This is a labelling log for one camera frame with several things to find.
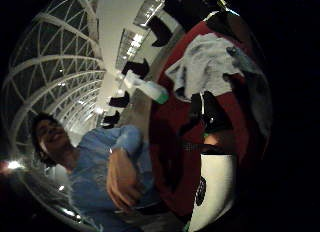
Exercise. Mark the black chair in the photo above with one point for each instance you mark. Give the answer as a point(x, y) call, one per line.
point(119, 100)
point(111, 119)
point(136, 68)
point(160, 32)

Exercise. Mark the clear bottle with green cap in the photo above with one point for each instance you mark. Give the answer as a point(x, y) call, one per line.
point(148, 88)

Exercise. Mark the dark grey cloth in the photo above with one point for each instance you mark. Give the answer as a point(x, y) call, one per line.
point(255, 88)

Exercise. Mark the person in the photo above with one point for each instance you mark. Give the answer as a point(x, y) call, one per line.
point(90, 178)

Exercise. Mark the light grey cloth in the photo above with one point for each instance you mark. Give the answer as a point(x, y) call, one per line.
point(206, 63)

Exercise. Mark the ceiling light panel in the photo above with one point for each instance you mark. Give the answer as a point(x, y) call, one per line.
point(149, 10)
point(130, 48)

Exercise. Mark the bright lamp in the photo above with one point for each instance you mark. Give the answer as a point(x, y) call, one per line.
point(13, 164)

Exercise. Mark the white lattice dome frame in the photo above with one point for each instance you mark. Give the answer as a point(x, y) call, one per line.
point(53, 68)

